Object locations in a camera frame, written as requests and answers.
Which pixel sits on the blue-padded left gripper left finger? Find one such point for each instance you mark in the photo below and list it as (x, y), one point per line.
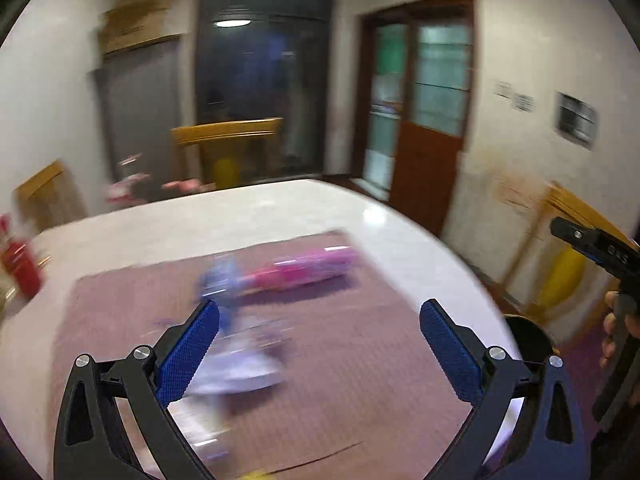
(90, 438)

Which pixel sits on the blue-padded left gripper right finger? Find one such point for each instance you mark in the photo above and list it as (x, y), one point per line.
(547, 440)

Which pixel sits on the white paper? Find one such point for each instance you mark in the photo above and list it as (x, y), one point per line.
(249, 358)

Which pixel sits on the black round trash bin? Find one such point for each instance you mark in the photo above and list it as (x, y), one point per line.
(533, 343)

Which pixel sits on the wooden chair holding bin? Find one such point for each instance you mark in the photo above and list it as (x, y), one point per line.
(561, 275)

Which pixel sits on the clear bottle yellow label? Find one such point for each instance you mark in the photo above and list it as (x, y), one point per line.
(257, 475)

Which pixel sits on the red striped placemat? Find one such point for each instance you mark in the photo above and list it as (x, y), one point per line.
(361, 395)

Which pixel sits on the red ceramic liquor bottle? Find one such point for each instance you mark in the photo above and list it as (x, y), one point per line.
(18, 260)

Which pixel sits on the blue white drink bottle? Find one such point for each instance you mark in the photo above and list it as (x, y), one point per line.
(221, 283)

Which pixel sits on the pink child bicycle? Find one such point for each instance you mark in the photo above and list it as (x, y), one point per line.
(134, 186)

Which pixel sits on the pink drink bottle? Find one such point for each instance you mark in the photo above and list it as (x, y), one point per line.
(309, 268)

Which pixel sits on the wooden chair far side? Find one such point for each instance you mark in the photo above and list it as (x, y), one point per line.
(224, 155)

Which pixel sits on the grey refrigerator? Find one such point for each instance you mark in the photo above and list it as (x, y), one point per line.
(139, 104)

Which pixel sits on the red wooden kitchen door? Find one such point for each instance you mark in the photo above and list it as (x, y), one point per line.
(438, 91)

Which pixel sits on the Galanz cardboard box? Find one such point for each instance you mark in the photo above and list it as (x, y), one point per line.
(131, 22)

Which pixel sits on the dark glass sliding door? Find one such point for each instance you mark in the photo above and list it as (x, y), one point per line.
(257, 59)

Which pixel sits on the wooden chair at wall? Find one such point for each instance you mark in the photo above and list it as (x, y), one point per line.
(50, 198)

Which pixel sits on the black wall intercom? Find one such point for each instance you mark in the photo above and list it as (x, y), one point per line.
(575, 120)

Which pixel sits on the wall socket panel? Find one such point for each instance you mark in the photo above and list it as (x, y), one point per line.
(523, 102)

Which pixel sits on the white wall switch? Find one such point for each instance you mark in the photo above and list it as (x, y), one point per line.
(503, 89)

